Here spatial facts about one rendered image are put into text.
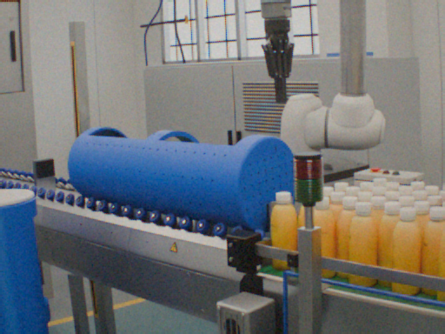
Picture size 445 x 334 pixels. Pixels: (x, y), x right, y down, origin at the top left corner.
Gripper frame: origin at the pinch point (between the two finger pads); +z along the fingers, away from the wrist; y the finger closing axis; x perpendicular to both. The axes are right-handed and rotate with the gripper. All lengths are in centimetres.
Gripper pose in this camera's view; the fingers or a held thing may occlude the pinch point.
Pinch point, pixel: (280, 90)
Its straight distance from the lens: 191.3
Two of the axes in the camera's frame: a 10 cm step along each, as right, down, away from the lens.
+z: 0.5, 9.9, 1.6
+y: 7.0, -1.5, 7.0
